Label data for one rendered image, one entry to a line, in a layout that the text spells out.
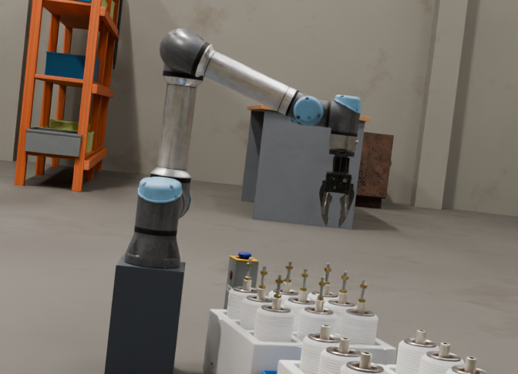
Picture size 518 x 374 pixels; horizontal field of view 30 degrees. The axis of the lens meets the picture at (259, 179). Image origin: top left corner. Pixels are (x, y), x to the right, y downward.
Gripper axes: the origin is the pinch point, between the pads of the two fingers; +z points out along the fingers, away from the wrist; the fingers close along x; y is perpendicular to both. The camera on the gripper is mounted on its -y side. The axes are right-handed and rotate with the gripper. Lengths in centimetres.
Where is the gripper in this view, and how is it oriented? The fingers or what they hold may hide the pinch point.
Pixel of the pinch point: (333, 220)
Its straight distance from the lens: 274.9
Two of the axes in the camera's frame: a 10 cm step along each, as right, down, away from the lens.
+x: 9.9, 1.2, -0.8
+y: -0.9, 0.5, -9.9
